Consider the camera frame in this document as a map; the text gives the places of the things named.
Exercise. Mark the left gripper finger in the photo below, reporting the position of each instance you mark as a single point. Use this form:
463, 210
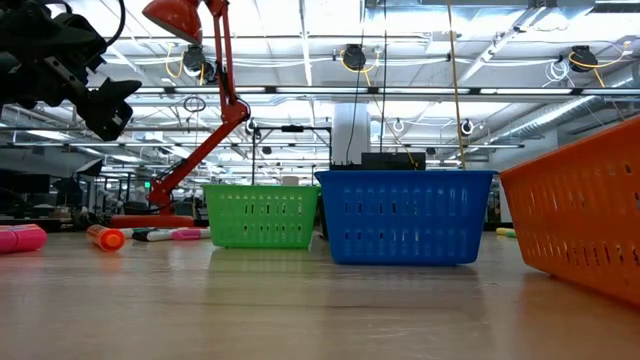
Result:
110, 107
80, 40

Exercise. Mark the white marker green cap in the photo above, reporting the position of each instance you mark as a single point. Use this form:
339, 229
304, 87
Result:
127, 232

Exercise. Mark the orange highlighter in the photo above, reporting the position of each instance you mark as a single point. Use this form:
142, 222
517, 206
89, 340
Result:
112, 241

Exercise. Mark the white marker pink cap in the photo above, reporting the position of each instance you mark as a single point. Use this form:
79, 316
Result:
192, 234

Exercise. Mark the green plastic basket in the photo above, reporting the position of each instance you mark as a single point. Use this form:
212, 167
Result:
260, 188

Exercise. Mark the blue plastic basket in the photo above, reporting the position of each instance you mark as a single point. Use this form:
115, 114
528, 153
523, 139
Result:
405, 176

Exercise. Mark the thin yellow pen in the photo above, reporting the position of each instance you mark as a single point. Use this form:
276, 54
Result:
501, 231

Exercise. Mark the orange plastic basket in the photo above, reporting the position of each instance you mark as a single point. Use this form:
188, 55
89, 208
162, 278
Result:
520, 190

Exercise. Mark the thin green pen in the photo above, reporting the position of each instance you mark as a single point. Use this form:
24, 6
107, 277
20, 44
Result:
512, 234

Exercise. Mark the red desk lamp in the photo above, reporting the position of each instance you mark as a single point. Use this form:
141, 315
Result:
232, 112

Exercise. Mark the pink highlighter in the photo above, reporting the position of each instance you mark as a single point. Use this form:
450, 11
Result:
25, 240

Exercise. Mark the black perforated box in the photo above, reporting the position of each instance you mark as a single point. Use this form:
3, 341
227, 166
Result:
392, 161

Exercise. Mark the black background frame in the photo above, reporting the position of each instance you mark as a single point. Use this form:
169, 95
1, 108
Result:
292, 128

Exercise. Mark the silver ventilation duct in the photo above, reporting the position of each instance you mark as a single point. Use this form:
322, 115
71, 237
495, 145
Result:
550, 117

